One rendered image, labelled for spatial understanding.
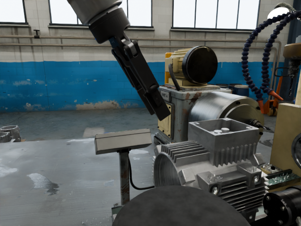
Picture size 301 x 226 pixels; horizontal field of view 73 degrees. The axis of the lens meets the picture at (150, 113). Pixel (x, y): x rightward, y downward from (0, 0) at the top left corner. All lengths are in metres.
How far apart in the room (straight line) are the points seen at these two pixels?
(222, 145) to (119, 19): 0.31
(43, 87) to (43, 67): 0.55
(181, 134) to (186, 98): 0.17
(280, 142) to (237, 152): 0.42
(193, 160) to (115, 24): 0.30
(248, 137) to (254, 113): 0.39
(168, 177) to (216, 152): 0.17
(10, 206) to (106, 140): 0.45
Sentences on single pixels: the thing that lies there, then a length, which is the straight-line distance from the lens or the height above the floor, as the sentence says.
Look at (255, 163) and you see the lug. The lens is 0.50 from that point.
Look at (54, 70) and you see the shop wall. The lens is 6.14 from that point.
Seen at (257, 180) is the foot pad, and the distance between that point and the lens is 0.48.
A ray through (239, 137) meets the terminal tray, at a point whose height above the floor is 1.13.
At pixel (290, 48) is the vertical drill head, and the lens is 0.66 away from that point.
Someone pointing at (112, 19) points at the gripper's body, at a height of 1.36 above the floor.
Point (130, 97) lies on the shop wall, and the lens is 6.00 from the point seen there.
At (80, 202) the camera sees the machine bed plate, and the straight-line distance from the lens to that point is 0.83.
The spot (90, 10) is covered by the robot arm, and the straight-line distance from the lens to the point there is 0.40.
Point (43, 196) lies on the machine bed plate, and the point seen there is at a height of 0.80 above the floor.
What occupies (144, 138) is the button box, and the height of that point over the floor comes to 1.06.
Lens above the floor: 1.28
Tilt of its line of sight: 14 degrees down
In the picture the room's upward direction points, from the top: straight up
